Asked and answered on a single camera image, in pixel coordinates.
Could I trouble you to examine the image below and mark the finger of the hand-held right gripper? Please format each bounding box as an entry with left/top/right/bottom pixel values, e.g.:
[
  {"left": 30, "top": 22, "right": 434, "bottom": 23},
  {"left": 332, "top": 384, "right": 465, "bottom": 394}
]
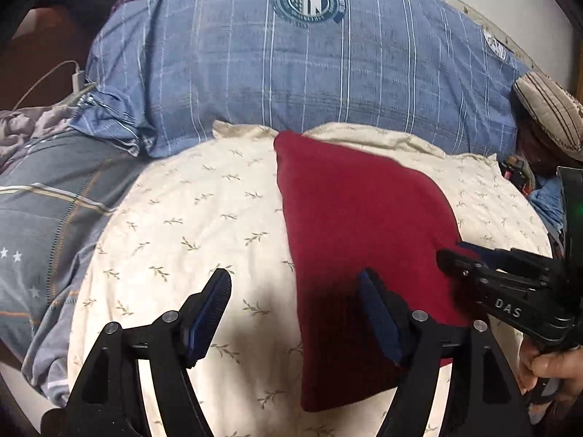
[
  {"left": 436, "top": 248, "right": 554, "bottom": 303},
  {"left": 458, "top": 242, "right": 566, "bottom": 278}
]

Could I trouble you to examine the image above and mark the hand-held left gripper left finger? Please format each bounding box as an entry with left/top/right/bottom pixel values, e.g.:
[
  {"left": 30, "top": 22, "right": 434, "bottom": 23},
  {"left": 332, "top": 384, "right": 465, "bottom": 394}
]
[{"left": 41, "top": 268, "right": 233, "bottom": 437}]

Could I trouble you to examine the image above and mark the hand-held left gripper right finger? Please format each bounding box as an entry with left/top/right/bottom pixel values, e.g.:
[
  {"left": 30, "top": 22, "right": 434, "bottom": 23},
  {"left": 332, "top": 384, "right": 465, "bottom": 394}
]
[{"left": 357, "top": 268, "right": 533, "bottom": 437}]

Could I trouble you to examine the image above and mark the dark red garment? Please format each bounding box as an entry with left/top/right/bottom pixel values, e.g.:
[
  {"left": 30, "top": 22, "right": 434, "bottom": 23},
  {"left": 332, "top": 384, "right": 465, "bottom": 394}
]
[{"left": 273, "top": 130, "right": 479, "bottom": 413}]

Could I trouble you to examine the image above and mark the person's right hand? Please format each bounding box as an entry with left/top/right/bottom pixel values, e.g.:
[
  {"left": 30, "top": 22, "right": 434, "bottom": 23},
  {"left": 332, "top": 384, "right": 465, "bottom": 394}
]
[{"left": 518, "top": 343, "right": 583, "bottom": 397}]

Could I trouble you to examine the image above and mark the plain blue cloth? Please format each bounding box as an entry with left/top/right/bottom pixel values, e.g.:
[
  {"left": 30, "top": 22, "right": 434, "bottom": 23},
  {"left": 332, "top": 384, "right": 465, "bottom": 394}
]
[{"left": 528, "top": 177, "right": 566, "bottom": 237}]

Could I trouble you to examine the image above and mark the colourful small object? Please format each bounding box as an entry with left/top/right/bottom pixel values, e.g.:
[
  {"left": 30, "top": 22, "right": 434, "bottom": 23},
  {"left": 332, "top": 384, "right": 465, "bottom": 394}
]
[{"left": 498, "top": 155, "right": 540, "bottom": 196}]

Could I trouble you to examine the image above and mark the cream leaf print pillow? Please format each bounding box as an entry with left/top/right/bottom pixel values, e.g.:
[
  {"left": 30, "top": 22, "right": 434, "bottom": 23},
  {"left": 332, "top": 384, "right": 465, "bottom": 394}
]
[{"left": 68, "top": 121, "right": 554, "bottom": 437}]

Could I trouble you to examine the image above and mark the beige striped cap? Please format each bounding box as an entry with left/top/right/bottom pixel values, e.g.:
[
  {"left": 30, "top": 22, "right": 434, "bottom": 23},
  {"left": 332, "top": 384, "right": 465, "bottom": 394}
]
[{"left": 513, "top": 70, "right": 583, "bottom": 162}]

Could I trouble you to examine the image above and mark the grey star print duvet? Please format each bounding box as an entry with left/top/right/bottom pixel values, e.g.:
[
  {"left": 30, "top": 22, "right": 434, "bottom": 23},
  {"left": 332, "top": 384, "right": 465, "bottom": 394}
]
[{"left": 0, "top": 130, "right": 151, "bottom": 408}]

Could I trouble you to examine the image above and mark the blue plaid pillow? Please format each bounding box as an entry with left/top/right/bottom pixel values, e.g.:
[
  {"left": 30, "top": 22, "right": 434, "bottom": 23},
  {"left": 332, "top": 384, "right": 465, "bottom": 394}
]
[{"left": 84, "top": 0, "right": 533, "bottom": 160}]

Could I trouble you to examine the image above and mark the lilac grey crumpled cloth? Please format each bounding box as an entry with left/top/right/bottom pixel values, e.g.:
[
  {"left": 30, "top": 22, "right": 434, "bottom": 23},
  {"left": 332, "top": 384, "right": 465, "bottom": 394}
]
[{"left": 0, "top": 105, "right": 76, "bottom": 169}]

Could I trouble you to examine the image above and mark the white charger cable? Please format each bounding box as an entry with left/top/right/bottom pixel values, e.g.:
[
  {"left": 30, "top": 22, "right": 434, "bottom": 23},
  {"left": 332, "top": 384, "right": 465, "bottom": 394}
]
[{"left": 11, "top": 60, "right": 78, "bottom": 112}]

